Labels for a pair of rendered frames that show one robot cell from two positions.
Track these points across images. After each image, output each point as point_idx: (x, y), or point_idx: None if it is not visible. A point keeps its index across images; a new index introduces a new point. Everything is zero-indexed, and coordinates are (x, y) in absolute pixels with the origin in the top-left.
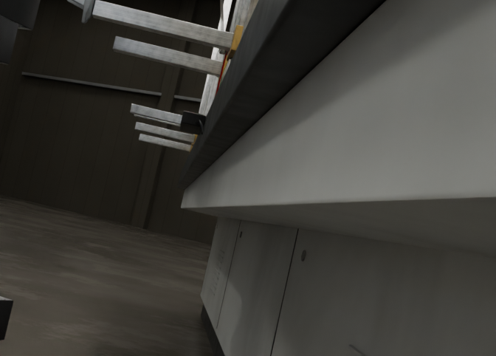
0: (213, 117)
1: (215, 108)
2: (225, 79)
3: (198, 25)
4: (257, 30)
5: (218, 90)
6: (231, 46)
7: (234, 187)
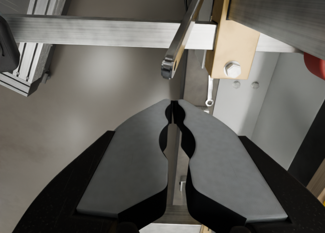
0: (175, 152)
1: (175, 152)
2: (173, 186)
3: (157, 47)
4: None
5: (177, 146)
6: (206, 61)
7: None
